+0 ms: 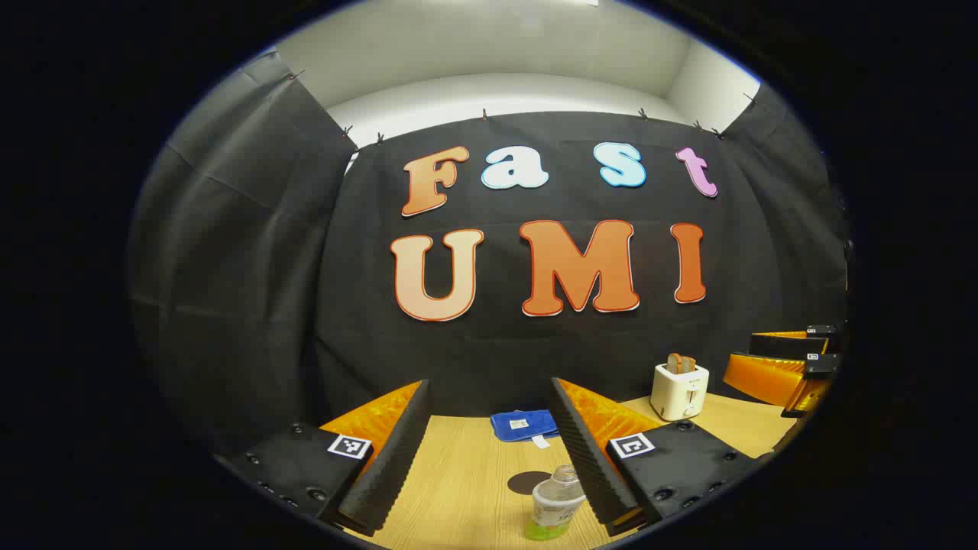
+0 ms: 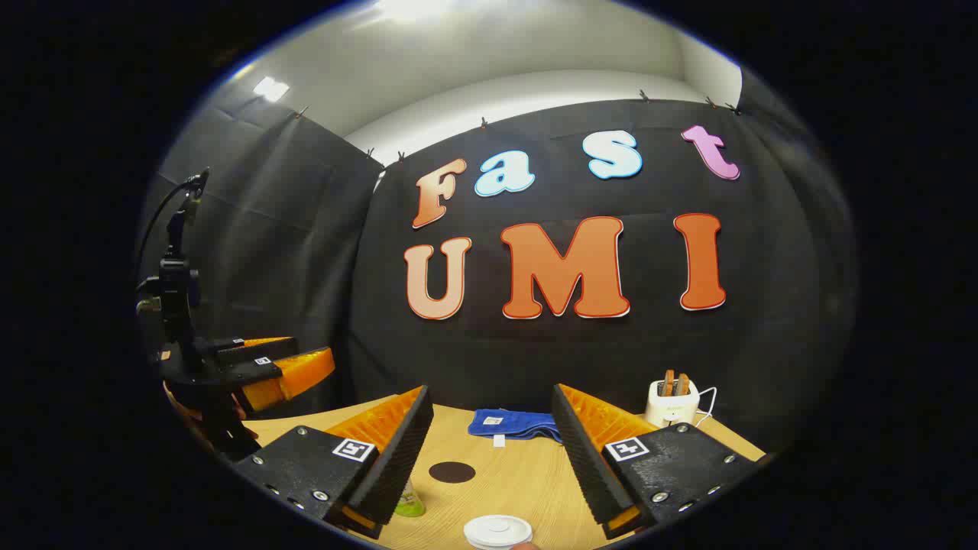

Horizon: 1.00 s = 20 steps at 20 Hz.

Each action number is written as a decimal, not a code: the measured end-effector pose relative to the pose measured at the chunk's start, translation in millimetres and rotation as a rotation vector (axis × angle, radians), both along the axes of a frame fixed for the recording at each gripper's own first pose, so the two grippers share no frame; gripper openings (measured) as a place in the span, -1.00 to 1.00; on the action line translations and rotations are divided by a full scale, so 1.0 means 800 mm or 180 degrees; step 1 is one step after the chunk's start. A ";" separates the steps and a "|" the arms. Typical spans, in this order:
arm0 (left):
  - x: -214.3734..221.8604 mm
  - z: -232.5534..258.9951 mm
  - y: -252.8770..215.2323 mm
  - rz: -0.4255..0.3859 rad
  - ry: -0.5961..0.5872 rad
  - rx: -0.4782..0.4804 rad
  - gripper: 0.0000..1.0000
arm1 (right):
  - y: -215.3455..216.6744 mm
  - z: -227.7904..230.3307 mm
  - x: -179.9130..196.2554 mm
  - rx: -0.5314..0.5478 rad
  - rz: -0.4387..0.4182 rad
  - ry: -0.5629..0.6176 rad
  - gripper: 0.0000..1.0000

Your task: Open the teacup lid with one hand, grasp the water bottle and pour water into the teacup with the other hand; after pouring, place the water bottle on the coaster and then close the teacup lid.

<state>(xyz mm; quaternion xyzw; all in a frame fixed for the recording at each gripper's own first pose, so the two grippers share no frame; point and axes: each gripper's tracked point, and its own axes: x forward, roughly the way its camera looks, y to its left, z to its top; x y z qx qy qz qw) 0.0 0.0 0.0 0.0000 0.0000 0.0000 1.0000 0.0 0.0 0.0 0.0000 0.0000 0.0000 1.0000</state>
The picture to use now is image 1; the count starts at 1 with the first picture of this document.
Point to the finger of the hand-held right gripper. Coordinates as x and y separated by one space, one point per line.
764 378
787 347

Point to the brown bread slice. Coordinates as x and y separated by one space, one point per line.
690 365
674 363

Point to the white toaster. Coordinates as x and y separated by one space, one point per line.
678 393

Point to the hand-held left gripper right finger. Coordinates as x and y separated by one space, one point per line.
588 466

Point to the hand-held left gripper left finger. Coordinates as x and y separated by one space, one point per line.
397 458

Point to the blue folded towel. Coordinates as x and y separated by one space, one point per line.
523 424

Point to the clear water bottle green label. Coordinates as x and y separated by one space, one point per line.
554 504

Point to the black backdrop cloth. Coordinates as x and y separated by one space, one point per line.
535 351

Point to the dark round coaster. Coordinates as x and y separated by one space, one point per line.
523 483

